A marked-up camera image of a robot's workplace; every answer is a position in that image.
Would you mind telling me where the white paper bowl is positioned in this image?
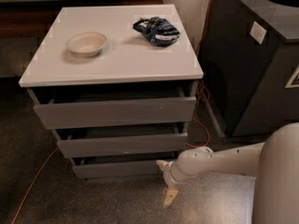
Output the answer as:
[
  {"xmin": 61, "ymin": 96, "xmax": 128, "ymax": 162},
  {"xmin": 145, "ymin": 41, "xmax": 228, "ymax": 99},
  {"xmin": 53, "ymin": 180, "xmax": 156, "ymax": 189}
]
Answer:
[{"xmin": 66, "ymin": 32, "xmax": 107, "ymax": 58}]

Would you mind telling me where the grey middle drawer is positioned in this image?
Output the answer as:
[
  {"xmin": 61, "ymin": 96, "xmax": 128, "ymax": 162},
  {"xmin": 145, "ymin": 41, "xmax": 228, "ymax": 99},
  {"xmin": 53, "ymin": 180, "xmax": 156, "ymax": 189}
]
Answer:
[{"xmin": 57, "ymin": 124, "xmax": 188, "ymax": 158}]

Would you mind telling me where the blue crumpled chip bag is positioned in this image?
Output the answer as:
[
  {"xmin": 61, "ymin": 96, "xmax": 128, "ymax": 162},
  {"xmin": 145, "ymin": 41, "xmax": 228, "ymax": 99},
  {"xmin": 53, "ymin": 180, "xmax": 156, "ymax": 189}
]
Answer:
[{"xmin": 133, "ymin": 17, "xmax": 180, "ymax": 47}]

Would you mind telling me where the dark grey trash bin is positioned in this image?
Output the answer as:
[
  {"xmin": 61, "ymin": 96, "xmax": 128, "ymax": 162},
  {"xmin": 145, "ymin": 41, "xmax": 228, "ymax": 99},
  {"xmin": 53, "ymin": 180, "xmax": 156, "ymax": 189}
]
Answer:
[{"xmin": 198, "ymin": 0, "xmax": 299, "ymax": 136}]

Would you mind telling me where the triangular sign on bin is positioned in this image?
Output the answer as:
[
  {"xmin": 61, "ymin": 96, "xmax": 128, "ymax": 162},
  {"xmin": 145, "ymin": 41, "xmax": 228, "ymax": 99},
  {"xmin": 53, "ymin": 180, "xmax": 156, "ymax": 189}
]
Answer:
[{"xmin": 285, "ymin": 65, "xmax": 299, "ymax": 89}]

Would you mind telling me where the grey drawer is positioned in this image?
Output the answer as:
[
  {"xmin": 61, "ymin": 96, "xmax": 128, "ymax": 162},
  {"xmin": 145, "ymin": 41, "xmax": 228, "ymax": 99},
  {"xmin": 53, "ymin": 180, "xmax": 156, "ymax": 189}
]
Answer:
[
  {"xmin": 57, "ymin": 124, "xmax": 188, "ymax": 158},
  {"xmin": 73, "ymin": 151, "xmax": 179, "ymax": 179},
  {"xmin": 34, "ymin": 88, "xmax": 195, "ymax": 130}
]

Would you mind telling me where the grey top drawer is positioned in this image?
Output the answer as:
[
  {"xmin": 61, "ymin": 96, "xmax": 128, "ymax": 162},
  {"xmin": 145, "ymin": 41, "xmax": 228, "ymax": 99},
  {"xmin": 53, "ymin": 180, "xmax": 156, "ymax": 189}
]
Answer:
[{"xmin": 34, "ymin": 88, "xmax": 195, "ymax": 130}]

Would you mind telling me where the grey drawer cabinet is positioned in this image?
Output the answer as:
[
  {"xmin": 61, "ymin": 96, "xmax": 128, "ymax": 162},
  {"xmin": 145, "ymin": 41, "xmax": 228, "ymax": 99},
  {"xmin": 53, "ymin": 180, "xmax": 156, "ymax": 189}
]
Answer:
[{"xmin": 18, "ymin": 4, "xmax": 204, "ymax": 183}]

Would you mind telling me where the orange extension cable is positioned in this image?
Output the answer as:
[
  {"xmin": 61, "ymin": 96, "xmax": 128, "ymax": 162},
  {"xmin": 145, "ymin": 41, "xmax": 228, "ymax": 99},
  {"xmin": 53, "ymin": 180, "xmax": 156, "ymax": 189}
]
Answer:
[{"xmin": 10, "ymin": 0, "xmax": 222, "ymax": 224}]

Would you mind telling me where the white label on bin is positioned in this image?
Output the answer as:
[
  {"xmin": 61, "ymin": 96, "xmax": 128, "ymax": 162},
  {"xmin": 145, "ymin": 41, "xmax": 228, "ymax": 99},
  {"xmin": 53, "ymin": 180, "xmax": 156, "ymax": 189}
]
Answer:
[{"xmin": 249, "ymin": 21, "xmax": 266, "ymax": 44}]

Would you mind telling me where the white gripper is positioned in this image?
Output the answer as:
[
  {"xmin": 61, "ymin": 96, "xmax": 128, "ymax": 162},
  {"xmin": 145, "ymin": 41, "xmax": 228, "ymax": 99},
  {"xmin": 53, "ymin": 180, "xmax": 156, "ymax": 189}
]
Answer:
[{"xmin": 156, "ymin": 160, "xmax": 182, "ymax": 206}]

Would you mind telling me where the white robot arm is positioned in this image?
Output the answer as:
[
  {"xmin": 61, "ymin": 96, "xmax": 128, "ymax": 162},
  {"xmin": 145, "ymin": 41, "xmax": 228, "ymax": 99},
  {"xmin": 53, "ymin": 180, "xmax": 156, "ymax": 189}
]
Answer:
[{"xmin": 156, "ymin": 123, "xmax": 299, "ymax": 224}]

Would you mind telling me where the grey bottom drawer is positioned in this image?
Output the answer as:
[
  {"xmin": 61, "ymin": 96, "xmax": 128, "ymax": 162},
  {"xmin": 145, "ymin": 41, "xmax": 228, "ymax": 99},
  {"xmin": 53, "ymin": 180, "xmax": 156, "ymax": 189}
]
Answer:
[{"xmin": 73, "ymin": 151, "xmax": 179, "ymax": 179}]

